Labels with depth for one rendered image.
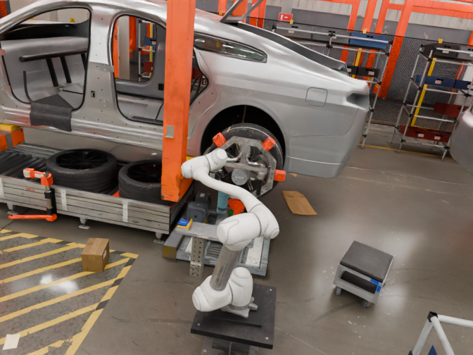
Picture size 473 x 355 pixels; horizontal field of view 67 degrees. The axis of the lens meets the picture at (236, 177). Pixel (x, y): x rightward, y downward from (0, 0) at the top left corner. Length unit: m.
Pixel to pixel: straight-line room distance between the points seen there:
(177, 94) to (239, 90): 0.65
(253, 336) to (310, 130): 1.78
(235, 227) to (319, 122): 1.72
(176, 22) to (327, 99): 1.37
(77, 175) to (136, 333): 1.64
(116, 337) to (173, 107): 1.66
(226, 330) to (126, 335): 0.73
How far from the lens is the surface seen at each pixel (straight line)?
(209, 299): 2.16
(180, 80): 2.72
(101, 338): 2.71
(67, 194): 3.64
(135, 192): 3.41
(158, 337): 2.67
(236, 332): 2.32
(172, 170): 2.95
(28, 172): 3.78
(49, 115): 3.97
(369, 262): 3.13
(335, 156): 3.31
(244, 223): 1.73
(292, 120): 3.19
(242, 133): 2.93
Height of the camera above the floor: 2.03
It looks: 25 degrees down
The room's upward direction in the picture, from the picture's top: 7 degrees clockwise
